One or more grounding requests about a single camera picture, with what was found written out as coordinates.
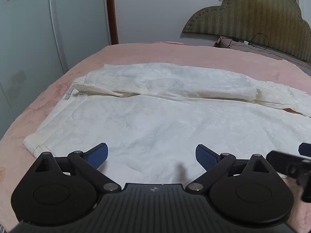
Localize brown wooden door frame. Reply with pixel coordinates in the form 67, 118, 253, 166
106, 0, 119, 45

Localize olive green upholstered headboard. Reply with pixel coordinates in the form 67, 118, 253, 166
183, 0, 310, 62

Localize pink bed blanket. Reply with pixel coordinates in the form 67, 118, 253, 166
1, 42, 310, 230

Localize white cream pants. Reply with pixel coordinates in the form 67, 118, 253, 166
24, 63, 310, 185

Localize black charging cable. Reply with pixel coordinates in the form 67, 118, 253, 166
230, 32, 275, 52

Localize sliding wardrobe with flower decals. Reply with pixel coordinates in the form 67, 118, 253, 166
1, 0, 111, 134

